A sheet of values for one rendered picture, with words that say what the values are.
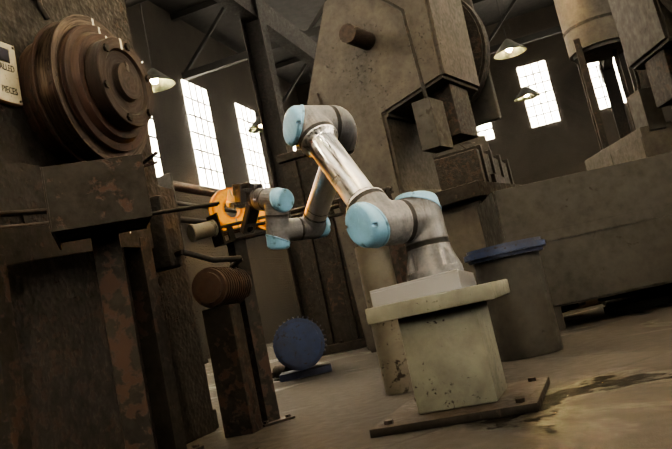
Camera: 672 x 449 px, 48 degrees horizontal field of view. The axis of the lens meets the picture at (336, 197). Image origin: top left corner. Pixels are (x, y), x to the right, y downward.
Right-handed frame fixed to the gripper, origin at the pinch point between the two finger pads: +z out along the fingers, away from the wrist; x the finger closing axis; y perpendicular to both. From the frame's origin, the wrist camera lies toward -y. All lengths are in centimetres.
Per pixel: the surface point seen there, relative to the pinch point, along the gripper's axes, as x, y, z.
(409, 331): 4, -30, -93
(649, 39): -323, 79, 27
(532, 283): -96, -36, -53
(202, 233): 13.9, -8.5, -5.3
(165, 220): 26.2, -3.1, -4.1
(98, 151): 51, 20, -14
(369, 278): -34, -28, -33
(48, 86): 64, 38, -15
